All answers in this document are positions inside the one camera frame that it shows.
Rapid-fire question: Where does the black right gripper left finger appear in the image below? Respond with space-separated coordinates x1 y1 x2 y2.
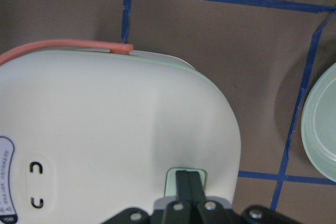
162 170 192 224

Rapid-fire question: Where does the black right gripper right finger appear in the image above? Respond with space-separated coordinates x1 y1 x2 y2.
187 172 236 223

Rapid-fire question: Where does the white rice cooker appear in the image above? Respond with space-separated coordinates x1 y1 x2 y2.
1 40 241 223

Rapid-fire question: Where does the far green plate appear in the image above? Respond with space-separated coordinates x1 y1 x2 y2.
301 64 335 182

